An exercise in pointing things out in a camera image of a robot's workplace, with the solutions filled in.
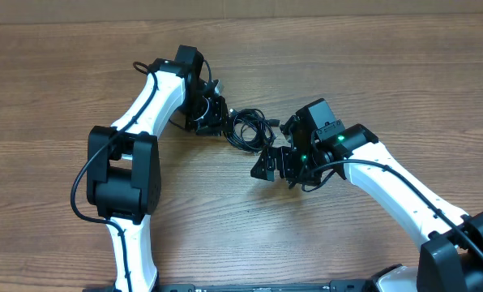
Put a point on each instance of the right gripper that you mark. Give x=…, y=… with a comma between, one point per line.
x=282, y=157

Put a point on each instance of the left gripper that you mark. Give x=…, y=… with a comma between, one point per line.
x=217, y=119

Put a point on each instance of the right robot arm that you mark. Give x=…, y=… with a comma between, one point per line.
x=448, y=239

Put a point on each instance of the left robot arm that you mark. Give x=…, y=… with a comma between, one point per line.
x=123, y=167

